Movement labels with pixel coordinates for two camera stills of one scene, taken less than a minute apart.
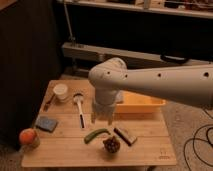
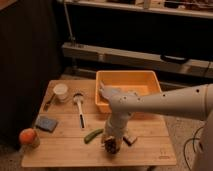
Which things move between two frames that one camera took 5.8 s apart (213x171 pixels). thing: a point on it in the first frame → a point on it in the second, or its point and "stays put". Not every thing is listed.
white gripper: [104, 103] → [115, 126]
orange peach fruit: [28, 135] stays put
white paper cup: [60, 90] stays put
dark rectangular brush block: [128, 139] stays put
